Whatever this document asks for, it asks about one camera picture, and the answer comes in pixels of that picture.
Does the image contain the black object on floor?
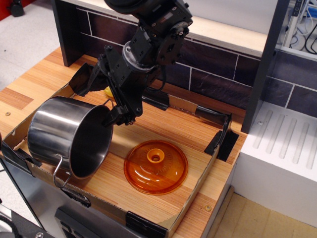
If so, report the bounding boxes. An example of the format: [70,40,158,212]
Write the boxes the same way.
[7,0,24,17]

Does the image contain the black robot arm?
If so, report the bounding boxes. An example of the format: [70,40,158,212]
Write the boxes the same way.
[85,0,193,127]

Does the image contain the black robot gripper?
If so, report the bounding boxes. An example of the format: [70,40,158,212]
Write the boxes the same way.
[86,44,158,127]

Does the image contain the dark grey vertical post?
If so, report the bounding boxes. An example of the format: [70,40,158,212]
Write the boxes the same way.
[241,0,289,133]

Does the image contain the cables behind shelf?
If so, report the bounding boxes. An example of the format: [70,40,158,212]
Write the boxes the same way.
[282,0,317,54]

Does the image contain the white ribbed drainboard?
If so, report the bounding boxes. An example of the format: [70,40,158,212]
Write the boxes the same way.
[241,102,317,181]

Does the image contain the light wooden shelf ledge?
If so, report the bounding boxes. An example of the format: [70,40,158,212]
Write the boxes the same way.
[67,0,267,58]

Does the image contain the yellow toy potato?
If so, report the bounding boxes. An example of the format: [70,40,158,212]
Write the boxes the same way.
[104,86,114,100]

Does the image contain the stainless steel pot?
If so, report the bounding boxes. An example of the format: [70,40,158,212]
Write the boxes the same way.
[28,96,113,179]

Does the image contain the orange transparent pot lid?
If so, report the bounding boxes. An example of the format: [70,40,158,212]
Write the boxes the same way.
[124,140,188,195]

